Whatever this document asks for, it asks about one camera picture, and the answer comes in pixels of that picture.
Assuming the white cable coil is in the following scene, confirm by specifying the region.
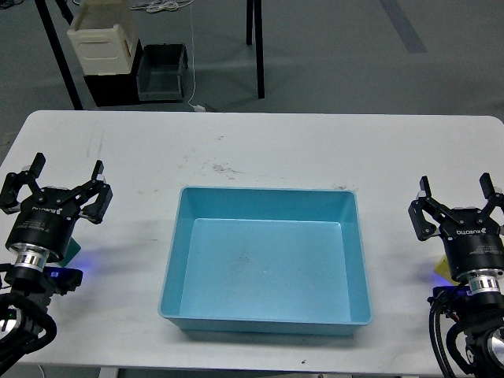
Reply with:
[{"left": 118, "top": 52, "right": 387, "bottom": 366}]
[{"left": 129, "top": 0, "right": 196, "bottom": 13}]

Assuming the yellow wooden block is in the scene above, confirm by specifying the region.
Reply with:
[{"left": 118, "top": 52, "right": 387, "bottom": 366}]
[{"left": 433, "top": 256, "right": 452, "bottom": 282}]

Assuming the green wooden block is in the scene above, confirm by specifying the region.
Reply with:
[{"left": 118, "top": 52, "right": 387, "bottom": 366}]
[{"left": 58, "top": 238, "right": 81, "bottom": 267}]

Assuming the black crate under container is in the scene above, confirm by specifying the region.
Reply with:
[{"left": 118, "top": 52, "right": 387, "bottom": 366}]
[{"left": 83, "top": 42, "right": 143, "bottom": 107}]

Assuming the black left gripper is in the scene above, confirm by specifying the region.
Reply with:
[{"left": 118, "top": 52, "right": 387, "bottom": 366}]
[{"left": 1, "top": 153, "right": 113, "bottom": 264}]

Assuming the black frame leg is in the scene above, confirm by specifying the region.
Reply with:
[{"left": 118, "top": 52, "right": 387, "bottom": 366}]
[
  {"left": 35, "top": 0, "right": 83, "bottom": 110},
  {"left": 246, "top": 0, "right": 265, "bottom": 99}
]

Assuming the white hanging cable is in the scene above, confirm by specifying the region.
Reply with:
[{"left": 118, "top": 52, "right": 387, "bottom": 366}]
[{"left": 187, "top": 0, "right": 206, "bottom": 112}]

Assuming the light blue plastic box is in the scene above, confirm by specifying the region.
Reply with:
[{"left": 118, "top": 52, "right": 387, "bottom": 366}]
[{"left": 158, "top": 187, "right": 373, "bottom": 336}]

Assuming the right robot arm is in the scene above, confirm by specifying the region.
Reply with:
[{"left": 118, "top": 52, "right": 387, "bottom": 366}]
[{"left": 408, "top": 172, "right": 503, "bottom": 377}]

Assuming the cream plastic container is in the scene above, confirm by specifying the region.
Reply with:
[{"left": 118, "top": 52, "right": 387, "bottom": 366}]
[{"left": 67, "top": 1, "right": 139, "bottom": 76}]

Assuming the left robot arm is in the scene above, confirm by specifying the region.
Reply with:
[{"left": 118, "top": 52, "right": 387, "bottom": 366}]
[{"left": 1, "top": 153, "right": 113, "bottom": 372}]

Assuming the black frame leg left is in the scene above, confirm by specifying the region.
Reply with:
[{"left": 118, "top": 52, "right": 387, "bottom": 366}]
[{"left": 35, "top": 0, "right": 83, "bottom": 110}]

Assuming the dark grey plastic bin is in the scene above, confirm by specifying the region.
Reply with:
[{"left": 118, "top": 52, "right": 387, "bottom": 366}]
[{"left": 136, "top": 43, "right": 188, "bottom": 102}]

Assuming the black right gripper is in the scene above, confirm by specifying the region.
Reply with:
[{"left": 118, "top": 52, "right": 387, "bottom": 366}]
[{"left": 408, "top": 172, "right": 503, "bottom": 282}]

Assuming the black frame leg right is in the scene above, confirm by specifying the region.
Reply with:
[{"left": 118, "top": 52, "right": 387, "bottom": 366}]
[{"left": 246, "top": 0, "right": 265, "bottom": 99}]

